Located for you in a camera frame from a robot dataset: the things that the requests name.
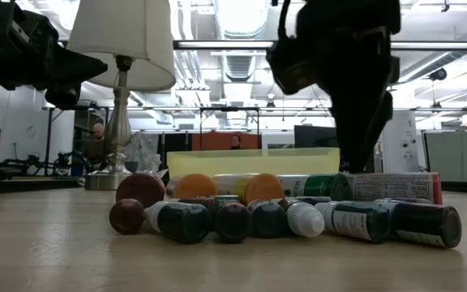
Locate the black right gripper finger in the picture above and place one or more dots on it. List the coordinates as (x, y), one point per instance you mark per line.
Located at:
(355, 130)
(387, 109)

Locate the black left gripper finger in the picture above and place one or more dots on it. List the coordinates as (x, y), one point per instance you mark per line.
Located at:
(77, 65)

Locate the large yellow food coloring bottle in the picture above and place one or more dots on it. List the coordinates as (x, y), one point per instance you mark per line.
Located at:
(264, 188)

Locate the large red food coloring bottle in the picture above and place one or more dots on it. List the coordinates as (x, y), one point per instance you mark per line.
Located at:
(140, 190)

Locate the small red food coloring bottle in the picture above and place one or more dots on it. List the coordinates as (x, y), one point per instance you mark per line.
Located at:
(127, 216)

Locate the large orange food coloring bottle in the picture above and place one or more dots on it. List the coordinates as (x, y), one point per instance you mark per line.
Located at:
(195, 186)

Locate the black background robot arm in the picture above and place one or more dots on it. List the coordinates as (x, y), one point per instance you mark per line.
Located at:
(35, 164)

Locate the small dark red coloring bottle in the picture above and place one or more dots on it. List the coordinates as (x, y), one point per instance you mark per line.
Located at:
(428, 223)

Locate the small maroon coloring bottle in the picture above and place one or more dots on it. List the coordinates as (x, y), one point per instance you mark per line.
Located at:
(201, 201)

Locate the white pillar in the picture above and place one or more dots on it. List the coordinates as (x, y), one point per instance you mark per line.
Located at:
(399, 142)

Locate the white-shaded silver table lamp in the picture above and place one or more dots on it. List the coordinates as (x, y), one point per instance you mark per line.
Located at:
(124, 40)

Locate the black round ceiling fixture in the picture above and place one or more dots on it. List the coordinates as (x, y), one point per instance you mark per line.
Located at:
(438, 74)

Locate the grey-green room partition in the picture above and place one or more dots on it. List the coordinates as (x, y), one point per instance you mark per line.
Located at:
(460, 156)

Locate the person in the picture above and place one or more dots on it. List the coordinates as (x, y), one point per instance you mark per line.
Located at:
(95, 150)
(236, 142)

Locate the yellow translucent plastic tray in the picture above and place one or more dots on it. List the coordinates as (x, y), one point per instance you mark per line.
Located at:
(254, 162)

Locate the grey draped cover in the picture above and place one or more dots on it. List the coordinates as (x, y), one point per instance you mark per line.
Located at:
(144, 150)

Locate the crumpled clear plastic wrap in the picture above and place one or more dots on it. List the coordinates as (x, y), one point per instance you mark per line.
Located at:
(158, 173)

